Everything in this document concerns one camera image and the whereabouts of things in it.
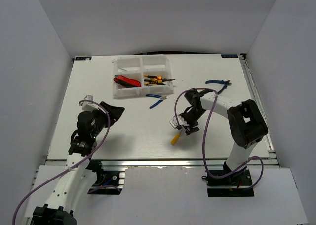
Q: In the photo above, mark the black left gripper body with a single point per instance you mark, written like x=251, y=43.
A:
x=100, y=118

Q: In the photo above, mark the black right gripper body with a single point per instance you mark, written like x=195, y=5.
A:
x=191, y=118

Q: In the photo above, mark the yellow handle screwdriver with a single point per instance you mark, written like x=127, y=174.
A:
x=175, y=139

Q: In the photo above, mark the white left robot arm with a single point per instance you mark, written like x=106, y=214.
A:
x=81, y=174

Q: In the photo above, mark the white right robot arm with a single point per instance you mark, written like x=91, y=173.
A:
x=247, y=125

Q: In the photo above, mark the white compartment tray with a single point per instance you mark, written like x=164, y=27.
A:
x=135, y=68

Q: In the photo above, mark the blue sticker left corner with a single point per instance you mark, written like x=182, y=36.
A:
x=83, y=58

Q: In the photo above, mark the blue sticker corner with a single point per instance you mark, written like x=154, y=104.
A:
x=226, y=56
x=83, y=58

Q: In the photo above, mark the blue sticker right corner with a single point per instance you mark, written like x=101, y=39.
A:
x=226, y=56

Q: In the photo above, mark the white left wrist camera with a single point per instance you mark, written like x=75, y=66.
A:
x=87, y=104

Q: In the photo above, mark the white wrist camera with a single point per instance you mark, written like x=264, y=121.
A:
x=87, y=104
x=177, y=122

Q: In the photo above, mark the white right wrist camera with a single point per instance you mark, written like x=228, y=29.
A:
x=177, y=122

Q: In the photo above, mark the blue handled cutters right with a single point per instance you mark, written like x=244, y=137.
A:
x=224, y=84

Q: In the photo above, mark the aluminium rail front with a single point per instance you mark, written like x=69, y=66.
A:
x=161, y=163

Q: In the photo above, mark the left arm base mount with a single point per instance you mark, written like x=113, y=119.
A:
x=107, y=180

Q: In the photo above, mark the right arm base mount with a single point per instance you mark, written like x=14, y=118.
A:
x=233, y=186

